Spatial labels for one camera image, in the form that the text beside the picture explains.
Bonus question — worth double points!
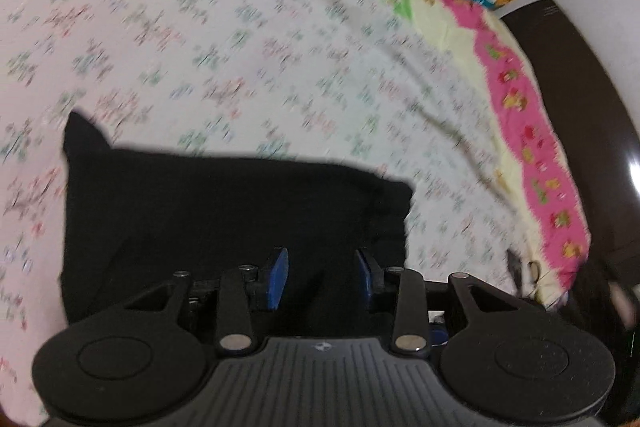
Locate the cream bed sheet pink border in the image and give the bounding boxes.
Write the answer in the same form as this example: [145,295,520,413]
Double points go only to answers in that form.
[0,0,592,308]

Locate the black pants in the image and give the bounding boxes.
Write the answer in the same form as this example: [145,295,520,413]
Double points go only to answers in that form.
[59,111,416,326]

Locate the white floral bed sheet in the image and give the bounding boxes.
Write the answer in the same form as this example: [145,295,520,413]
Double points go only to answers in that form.
[0,0,533,427]

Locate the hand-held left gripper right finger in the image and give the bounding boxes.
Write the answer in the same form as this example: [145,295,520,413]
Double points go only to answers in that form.
[353,248,524,354]

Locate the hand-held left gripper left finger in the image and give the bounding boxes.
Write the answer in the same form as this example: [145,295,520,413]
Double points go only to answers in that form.
[122,247,290,354]

